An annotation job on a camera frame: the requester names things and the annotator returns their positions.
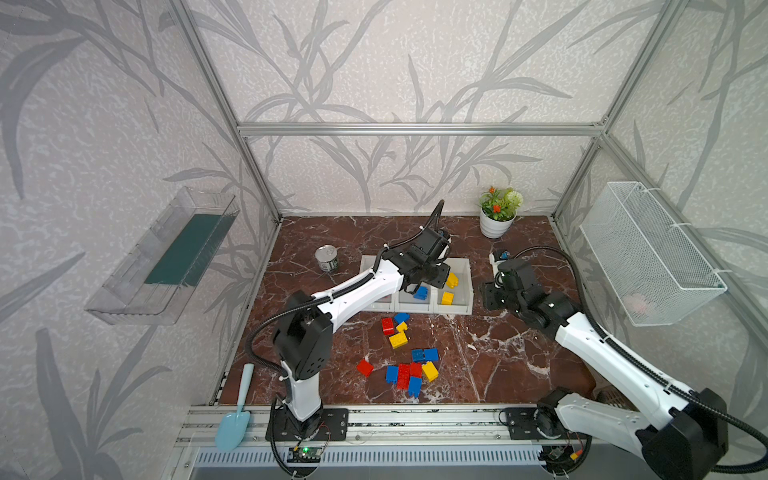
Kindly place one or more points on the red lego brick top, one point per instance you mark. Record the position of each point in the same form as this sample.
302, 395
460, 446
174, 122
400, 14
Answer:
388, 326

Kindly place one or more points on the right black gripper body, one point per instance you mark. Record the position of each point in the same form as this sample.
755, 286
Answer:
496, 293

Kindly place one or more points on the light blue plastic scoop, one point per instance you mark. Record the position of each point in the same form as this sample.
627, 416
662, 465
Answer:
233, 426

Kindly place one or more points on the red lego brick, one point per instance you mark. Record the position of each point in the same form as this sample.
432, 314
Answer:
388, 326
365, 368

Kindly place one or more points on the clear plastic wall shelf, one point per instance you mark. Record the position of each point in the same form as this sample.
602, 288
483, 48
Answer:
155, 281

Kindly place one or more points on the silver tin can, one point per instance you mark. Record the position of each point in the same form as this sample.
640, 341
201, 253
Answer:
327, 258

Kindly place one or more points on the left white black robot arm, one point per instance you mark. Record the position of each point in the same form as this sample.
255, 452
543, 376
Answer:
296, 343

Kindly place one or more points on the long red lego bottom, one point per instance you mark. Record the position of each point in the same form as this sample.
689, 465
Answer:
403, 376

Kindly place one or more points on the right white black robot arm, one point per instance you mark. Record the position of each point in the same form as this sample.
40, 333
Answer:
680, 433

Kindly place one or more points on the blue lego brick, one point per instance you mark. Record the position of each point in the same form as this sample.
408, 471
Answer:
414, 387
392, 374
431, 355
421, 293
401, 318
417, 355

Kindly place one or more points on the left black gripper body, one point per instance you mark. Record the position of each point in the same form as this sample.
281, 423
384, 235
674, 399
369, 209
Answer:
432, 272

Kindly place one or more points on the red lego brick bottom left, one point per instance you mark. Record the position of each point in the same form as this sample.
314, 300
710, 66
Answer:
365, 368

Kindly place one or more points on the white wire mesh basket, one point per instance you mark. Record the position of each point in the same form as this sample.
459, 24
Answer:
653, 267

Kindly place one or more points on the yellow lego brick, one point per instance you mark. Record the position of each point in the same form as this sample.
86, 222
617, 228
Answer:
398, 340
452, 281
430, 371
447, 298

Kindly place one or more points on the potted plant white pot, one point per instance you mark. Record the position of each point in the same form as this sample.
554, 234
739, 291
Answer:
498, 211

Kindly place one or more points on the blue lego brick top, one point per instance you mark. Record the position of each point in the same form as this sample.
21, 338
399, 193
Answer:
401, 318

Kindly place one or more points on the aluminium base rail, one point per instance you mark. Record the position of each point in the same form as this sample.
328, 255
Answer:
386, 424

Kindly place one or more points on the green circuit board left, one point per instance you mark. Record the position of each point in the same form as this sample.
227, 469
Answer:
304, 455

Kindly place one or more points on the brown slotted spatula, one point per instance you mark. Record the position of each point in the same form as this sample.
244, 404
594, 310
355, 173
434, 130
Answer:
612, 397

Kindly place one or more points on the white right sorting bin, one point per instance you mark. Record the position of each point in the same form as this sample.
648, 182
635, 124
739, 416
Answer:
464, 292

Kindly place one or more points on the white middle sorting bin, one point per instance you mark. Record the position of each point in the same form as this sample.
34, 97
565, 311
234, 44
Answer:
405, 302

